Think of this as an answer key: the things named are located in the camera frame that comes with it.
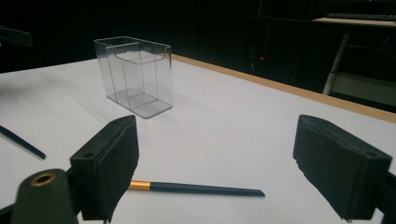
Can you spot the dark keyboard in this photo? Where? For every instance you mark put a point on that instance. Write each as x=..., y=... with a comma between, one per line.
x=361, y=16

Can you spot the metal stand leg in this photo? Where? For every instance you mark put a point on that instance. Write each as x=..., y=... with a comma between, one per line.
x=335, y=63

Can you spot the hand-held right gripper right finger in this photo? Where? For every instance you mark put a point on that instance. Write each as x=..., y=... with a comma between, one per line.
x=339, y=168

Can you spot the wooden desk in background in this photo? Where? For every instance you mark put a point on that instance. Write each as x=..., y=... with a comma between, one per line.
x=355, y=21

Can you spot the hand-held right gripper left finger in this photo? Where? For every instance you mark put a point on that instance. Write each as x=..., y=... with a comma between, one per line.
x=106, y=168

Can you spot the clear plastic divided container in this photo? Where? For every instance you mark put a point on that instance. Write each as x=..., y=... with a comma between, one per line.
x=137, y=77

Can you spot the grey panel behind table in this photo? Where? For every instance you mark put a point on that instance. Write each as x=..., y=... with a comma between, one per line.
x=364, y=88

